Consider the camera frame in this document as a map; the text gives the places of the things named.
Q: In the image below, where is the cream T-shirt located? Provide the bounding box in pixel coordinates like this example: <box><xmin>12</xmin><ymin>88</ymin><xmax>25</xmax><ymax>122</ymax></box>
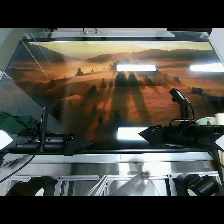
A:
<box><xmin>214</xmin><ymin>112</ymin><xmax>224</xmax><ymax>127</ymax></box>

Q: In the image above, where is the silver frame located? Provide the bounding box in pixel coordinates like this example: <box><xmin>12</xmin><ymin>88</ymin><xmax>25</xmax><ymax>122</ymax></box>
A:
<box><xmin>0</xmin><ymin>28</ymin><xmax>224</xmax><ymax>197</ymax></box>

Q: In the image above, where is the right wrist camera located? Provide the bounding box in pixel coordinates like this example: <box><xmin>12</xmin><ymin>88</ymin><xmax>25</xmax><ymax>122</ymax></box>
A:
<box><xmin>168</xmin><ymin>87</ymin><xmax>197</xmax><ymax>128</ymax></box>

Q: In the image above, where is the black cable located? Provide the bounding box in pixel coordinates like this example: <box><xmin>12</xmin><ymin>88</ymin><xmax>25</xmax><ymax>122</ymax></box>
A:
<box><xmin>0</xmin><ymin>152</ymin><xmax>37</xmax><ymax>184</ymax></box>

